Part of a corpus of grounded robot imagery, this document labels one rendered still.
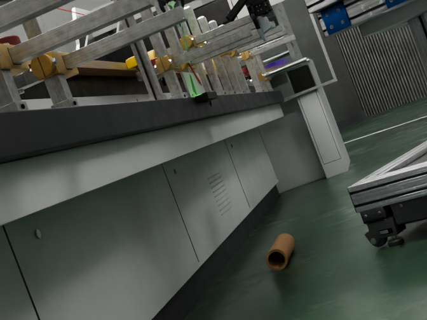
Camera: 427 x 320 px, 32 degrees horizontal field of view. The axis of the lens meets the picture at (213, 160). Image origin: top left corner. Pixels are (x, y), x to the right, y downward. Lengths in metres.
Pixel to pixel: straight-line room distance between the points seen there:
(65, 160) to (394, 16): 1.40
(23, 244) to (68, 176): 0.24
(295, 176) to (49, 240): 3.83
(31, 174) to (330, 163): 4.09
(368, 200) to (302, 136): 3.02
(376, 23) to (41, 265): 1.43
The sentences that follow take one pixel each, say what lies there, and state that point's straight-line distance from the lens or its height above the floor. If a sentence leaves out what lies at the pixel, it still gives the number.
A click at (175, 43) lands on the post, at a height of 0.92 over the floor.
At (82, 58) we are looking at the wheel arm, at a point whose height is 0.80.
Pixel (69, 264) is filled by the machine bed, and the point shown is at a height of 0.37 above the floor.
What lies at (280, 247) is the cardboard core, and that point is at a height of 0.07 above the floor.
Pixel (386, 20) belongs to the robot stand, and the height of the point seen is 0.70.
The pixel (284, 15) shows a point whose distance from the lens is 5.36.
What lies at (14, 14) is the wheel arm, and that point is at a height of 0.81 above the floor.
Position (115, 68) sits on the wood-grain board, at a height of 0.88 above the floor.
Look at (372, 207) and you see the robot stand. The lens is 2.49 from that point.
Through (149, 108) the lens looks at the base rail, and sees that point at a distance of 2.10.
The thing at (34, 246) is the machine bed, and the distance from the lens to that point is 1.76.
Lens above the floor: 0.52
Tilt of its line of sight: 1 degrees down
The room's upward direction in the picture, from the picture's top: 21 degrees counter-clockwise
